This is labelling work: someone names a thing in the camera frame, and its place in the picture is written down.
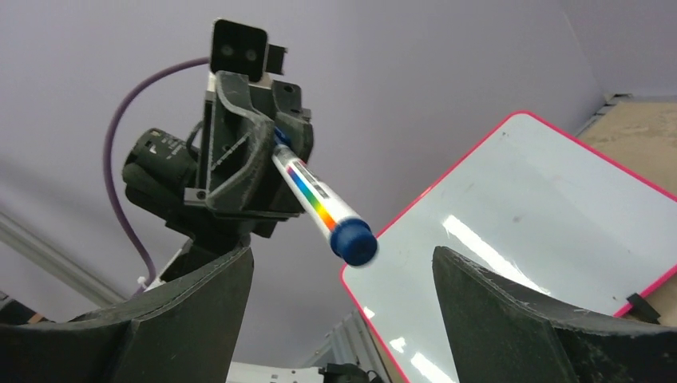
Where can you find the aluminium extrusion frame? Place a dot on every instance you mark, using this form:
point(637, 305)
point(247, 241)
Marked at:
point(350, 341)

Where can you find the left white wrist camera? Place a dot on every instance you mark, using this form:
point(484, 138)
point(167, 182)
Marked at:
point(244, 50)

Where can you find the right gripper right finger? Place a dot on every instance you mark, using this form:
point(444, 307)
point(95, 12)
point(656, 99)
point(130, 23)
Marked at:
point(501, 331)

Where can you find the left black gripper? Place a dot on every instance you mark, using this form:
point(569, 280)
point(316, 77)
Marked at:
point(249, 131)

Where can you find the blue marker cap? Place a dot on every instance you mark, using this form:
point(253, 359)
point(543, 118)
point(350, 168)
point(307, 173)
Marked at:
point(353, 241)

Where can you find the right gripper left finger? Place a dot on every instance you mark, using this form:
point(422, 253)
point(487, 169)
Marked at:
point(182, 331)

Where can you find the white whiteboard marker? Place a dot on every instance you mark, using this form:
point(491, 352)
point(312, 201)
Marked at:
point(323, 205)

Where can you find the red framed whiteboard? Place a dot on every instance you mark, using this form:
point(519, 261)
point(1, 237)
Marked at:
point(533, 204)

